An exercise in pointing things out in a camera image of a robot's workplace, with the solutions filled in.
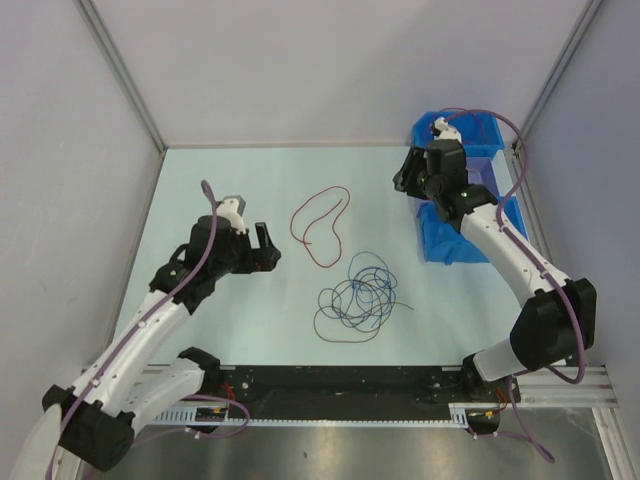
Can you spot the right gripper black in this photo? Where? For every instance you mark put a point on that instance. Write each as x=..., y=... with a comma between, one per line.
x=405, y=179

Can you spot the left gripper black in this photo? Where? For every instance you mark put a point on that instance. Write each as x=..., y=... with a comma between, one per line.
x=261, y=258

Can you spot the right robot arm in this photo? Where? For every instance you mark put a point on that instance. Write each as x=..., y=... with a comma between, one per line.
x=558, y=314

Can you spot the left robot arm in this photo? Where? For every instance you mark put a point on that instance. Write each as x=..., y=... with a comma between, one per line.
x=104, y=409

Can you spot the middle lavender bin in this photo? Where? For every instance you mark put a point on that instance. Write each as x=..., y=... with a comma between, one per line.
x=480, y=171

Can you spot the far blue bin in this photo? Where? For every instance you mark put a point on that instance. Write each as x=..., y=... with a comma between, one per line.
x=480, y=132

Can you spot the blue bin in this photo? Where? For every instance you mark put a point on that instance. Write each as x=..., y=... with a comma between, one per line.
x=442, y=244
x=480, y=132

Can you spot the near blue bin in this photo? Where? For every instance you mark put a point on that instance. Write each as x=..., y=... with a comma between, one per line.
x=442, y=244

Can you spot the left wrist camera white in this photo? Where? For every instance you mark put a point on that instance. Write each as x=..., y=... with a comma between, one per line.
x=231, y=208

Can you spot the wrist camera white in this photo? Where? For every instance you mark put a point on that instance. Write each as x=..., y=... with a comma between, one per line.
x=231, y=208
x=443, y=130

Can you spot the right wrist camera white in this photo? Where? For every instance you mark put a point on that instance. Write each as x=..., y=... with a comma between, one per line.
x=443, y=130

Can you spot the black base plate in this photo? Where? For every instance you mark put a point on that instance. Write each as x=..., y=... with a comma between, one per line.
x=353, y=393

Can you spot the white cable duct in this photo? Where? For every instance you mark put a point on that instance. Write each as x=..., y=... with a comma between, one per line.
x=204, y=416

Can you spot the aluminium frame rail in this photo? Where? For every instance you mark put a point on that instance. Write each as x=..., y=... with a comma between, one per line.
x=560, y=387

